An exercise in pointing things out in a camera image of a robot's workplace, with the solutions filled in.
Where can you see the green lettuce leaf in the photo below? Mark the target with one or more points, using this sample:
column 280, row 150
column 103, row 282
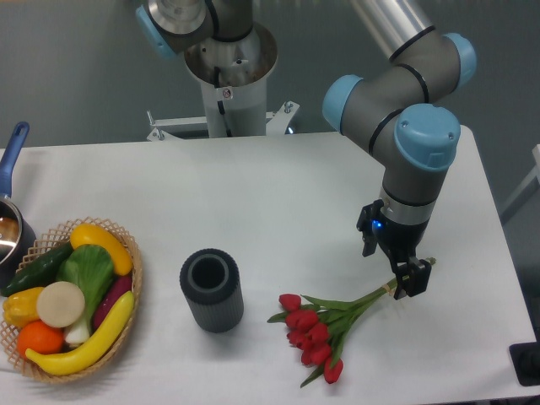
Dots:
column 91, row 269

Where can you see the yellow squash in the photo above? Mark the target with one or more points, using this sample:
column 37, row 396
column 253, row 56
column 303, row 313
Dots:
column 92, row 234

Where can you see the woven wicker basket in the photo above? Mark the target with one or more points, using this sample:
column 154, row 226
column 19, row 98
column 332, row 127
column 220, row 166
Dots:
column 51, row 239

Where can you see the white frame at right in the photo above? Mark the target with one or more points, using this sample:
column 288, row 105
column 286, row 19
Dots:
column 523, row 192

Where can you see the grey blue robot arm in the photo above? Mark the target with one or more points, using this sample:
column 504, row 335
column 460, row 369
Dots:
column 394, row 117

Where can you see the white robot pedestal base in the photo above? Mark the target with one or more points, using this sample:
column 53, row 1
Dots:
column 233, row 81

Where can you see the blue handled saucepan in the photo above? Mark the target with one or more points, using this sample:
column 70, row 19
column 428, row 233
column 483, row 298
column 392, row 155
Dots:
column 16, row 234

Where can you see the red tulip bouquet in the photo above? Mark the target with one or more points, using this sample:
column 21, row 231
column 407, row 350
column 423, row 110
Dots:
column 319, row 328

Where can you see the purple sweet potato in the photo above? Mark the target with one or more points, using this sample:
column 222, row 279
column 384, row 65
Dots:
column 119, row 287

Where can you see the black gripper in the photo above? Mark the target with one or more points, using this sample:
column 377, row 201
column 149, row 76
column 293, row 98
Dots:
column 399, row 243

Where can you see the beige round disc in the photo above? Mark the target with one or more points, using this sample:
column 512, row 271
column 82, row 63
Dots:
column 60, row 304

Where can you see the yellow bell pepper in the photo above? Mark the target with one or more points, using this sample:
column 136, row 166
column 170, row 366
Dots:
column 20, row 309

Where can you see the dark green cucumber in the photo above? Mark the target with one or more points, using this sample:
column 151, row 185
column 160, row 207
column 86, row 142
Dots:
column 40, row 272

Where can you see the orange fruit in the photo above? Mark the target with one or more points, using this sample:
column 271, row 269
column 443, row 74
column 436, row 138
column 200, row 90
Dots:
column 41, row 338

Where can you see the yellow banana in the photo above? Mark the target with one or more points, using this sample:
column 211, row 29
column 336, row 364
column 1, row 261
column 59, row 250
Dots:
column 94, row 348

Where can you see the dark grey ribbed vase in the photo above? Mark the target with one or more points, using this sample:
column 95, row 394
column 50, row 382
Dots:
column 210, row 282

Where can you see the black device at edge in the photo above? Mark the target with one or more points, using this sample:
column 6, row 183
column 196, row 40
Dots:
column 525, row 359

